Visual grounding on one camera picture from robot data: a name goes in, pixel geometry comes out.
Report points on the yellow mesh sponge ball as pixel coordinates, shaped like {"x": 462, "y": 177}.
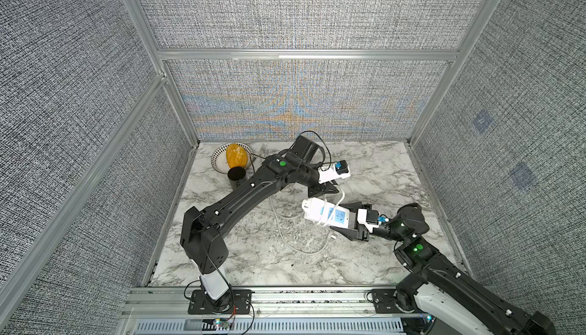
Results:
{"x": 237, "y": 156}

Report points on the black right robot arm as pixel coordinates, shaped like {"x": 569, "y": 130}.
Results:
{"x": 434, "y": 284}

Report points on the white patterned bowl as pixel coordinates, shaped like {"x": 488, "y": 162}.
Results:
{"x": 219, "y": 162}

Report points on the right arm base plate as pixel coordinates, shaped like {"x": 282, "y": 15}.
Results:
{"x": 393, "y": 301}

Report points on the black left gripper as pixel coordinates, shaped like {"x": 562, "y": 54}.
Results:
{"x": 323, "y": 188}

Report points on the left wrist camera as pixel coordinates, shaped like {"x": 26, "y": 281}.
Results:
{"x": 337, "y": 170}

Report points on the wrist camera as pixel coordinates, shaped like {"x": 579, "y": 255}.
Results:
{"x": 368, "y": 218}
{"x": 337, "y": 170}

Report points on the silver fork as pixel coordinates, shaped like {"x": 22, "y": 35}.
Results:
{"x": 261, "y": 151}

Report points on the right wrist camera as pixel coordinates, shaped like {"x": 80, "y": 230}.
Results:
{"x": 368, "y": 218}

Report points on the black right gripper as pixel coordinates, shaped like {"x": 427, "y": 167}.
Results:
{"x": 361, "y": 228}

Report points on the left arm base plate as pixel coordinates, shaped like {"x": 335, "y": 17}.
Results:
{"x": 233, "y": 301}

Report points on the white blue power strip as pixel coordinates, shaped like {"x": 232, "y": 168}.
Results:
{"x": 325, "y": 213}

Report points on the aluminium rail frame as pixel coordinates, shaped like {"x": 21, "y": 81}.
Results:
{"x": 170, "y": 303}

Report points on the black cup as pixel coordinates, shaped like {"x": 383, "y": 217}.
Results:
{"x": 237, "y": 176}

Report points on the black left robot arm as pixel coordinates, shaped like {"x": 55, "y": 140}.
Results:
{"x": 203, "y": 232}

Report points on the grey slotted cable duct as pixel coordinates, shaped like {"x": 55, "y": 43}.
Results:
{"x": 272, "y": 326}

